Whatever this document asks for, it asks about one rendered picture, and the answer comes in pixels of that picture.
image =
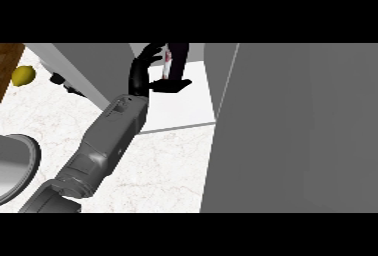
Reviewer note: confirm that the dark wine bottle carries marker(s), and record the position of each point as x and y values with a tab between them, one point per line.
179	60

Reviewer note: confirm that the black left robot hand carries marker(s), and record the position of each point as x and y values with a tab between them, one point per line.
138	78

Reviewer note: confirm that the large flat grey cabinet door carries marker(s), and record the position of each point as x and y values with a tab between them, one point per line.
296	133

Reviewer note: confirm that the round grey pot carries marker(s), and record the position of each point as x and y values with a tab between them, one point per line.
15	166

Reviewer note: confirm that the brown wooden board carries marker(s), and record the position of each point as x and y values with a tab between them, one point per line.
9	63

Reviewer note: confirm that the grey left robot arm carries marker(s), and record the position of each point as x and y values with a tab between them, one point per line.
108	133

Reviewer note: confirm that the yellow lemon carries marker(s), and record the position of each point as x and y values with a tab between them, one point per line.
23	76

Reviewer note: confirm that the grey cabinet with white shelf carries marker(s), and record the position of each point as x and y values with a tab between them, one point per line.
98	66

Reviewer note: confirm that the small black fixture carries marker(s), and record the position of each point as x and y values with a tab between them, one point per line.
58	78

